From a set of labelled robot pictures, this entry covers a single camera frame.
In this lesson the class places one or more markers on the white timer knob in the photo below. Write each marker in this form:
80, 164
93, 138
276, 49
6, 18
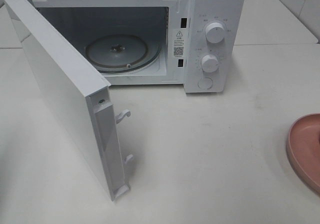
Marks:
209, 63

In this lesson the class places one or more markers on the pink round plate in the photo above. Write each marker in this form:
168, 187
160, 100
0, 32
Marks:
303, 149

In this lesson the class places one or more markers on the white microwave door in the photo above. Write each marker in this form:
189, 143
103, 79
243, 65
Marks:
76, 93

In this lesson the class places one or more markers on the round white door button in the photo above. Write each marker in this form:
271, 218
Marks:
205, 83

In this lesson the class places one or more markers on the glass microwave turntable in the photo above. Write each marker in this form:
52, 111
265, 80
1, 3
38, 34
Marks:
121, 53

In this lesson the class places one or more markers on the upper white power knob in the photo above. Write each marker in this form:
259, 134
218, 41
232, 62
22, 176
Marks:
215, 32

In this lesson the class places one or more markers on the white microwave oven body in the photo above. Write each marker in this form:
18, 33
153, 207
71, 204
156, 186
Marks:
81, 22

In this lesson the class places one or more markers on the white warning sticker QR code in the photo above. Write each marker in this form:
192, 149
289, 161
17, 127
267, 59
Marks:
179, 37

